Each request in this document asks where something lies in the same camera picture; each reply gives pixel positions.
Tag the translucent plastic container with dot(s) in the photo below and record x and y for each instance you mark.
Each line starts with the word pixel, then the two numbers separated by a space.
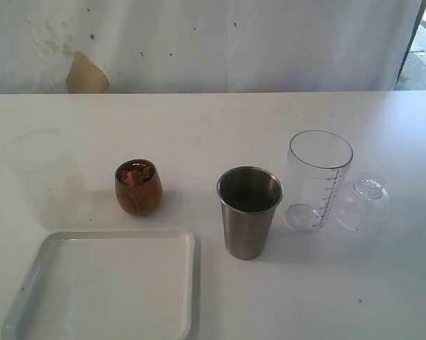
pixel 49 177

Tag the stainless steel tumbler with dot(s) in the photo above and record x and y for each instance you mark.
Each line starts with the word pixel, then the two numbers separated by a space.
pixel 249 197

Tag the white rectangular tray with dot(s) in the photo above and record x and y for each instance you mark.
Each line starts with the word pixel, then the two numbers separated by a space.
pixel 130 284

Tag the pile of coins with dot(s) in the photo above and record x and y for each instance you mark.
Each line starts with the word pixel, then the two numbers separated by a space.
pixel 136 174

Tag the clear measuring shaker cup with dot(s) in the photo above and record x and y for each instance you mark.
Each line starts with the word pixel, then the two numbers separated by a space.
pixel 317 162

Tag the clear dome lid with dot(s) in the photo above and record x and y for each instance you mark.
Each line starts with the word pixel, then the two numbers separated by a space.
pixel 362 202

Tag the brown wooden cup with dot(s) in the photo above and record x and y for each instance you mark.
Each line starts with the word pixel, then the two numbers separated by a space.
pixel 141 199

